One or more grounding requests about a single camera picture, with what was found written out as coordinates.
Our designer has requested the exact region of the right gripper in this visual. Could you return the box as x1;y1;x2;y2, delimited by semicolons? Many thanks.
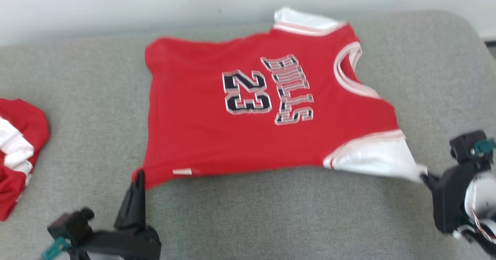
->
420;162;496;234

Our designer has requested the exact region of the right teal plug cable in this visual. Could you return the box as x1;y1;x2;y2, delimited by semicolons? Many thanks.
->
472;137;496;155

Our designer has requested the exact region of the left teal plug cable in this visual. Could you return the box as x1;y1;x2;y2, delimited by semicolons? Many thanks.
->
41;237;72;260

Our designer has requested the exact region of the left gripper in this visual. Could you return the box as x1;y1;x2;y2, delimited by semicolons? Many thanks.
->
77;170;162;260

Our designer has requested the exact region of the red white basketball jersey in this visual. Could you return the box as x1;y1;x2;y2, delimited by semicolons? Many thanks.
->
0;98;50;222
132;7;429;191

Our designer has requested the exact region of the grey fabric sofa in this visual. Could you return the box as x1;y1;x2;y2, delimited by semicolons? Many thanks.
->
0;10;496;260

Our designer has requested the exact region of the teal plug cable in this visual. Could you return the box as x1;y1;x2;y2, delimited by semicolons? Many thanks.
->
41;237;72;260
472;137;496;155

